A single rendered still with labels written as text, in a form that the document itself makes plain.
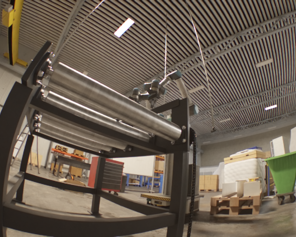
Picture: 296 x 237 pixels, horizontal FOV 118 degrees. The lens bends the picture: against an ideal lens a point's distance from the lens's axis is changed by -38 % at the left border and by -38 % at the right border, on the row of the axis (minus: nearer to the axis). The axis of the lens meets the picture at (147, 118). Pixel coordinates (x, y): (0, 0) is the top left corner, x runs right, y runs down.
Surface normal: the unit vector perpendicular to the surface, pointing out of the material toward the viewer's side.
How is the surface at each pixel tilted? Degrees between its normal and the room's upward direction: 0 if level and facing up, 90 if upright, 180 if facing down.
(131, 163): 90
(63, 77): 116
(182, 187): 90
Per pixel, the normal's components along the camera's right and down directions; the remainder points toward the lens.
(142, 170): 0.32, -0.37
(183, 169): 0.69, -0.25
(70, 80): 0.61, 0.07
